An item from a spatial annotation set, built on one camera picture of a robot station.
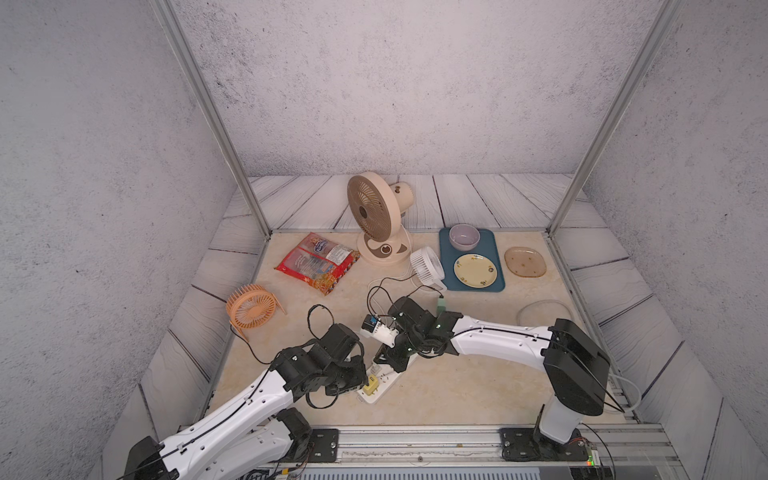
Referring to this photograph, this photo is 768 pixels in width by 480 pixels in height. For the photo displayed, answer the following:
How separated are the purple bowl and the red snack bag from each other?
0.37 meters

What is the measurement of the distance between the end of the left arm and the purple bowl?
615 mm

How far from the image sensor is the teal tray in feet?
3.44

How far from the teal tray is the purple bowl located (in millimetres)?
14
